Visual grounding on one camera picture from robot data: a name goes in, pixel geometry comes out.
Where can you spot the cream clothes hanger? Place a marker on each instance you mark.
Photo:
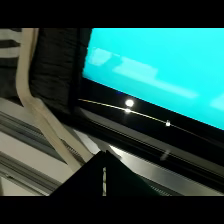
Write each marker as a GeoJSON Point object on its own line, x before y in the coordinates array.
{"type": "Point", "coordinates": [25, 70]}

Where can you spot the black and white striped garment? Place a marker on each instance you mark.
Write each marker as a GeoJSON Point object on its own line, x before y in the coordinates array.
{"type": "Point", "coordinates": [8, 50]}

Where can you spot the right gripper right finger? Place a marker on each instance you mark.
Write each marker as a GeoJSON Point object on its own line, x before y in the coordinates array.
{"type": "Point", "coordinates": [126, 181]}

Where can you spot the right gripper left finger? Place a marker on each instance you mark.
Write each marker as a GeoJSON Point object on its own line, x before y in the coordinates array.
{"type": "Point", "coordinates": [87, 180]}

